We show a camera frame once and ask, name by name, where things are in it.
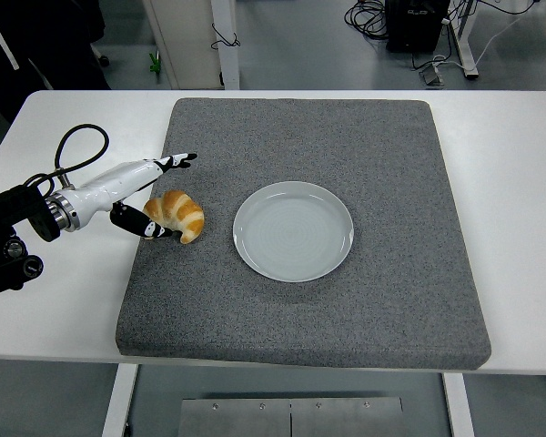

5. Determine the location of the black computer tower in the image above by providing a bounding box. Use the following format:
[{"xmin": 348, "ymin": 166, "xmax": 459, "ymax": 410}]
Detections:
[{"xmin": 385, "ymin": 0, "xmax": 451, "ymax": 52}]

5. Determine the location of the white cabinet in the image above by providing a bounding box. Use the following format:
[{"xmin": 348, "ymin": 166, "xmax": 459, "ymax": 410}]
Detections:
[{"xmin": 141, "ymin": 0, "xmax": 224, "ymax": 90}]

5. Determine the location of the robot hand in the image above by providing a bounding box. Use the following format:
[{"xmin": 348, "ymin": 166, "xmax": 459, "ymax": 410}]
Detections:
[{"xmin": 72, "ymin": 152, "xmax": 198, "ymax": 241}]

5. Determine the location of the white post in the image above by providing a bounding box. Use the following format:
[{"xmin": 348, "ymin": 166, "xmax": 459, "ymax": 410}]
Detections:
[{"xmin": 210, "ymin": 0, "xmax": 241, "ymax": 91}]

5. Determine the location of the white desk leg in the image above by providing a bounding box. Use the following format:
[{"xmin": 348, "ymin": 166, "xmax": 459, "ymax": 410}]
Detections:
[{"xmin": 450, "ymin": 0, "xmax": 480, "ymax": 80}]

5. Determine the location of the person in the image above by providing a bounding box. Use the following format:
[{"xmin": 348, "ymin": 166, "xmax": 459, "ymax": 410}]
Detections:
[{"xmin": 0, "ymin": 0, "xmax": 112, "ymax": 115}]

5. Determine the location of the white table leg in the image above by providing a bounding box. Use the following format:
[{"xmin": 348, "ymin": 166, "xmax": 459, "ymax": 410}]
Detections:
[
  {"xmin": 100, "ymin": 363, "xmax": 140, "ymax": 437},
  {"xmin": 440, "ymin": 372, "xmax": 477, "ymax": 437}
]

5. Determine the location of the grey speckled mat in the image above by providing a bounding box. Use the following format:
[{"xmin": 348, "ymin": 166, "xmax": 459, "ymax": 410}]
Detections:
[{"xmin": 115, "ymin": 97, "xmax": 491, "ymax": 371}]

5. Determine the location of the grey power adapter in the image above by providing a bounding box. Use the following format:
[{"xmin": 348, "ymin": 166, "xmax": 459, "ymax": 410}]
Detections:
[{"xmin": 419, "ymin": 63, "xmax": 446, "ymax": 86}]

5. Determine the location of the grey round plate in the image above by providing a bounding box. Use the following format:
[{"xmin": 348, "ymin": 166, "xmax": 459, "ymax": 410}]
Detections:
[{"xmin": 232, "ymin": 180, "xmax": 355, "ymax": 284}]

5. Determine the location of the black cable bundle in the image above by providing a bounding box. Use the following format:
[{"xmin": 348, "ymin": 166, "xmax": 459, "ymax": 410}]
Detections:
[{"xmin": 344, "ymin": 0, "xmax": 389, "ymax": 41}]

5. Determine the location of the grey metal plate with screws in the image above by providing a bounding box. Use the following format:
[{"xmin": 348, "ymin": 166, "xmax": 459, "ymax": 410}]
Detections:
[{"xmin": 177, "ymin": 396, "xmax": 406, "ymax": 437}]

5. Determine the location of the golden croissant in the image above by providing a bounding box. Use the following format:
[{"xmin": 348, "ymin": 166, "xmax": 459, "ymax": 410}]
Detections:
[{"xmin": 143, "ymin": 189, "xmax": 206, "ymax": 245}]

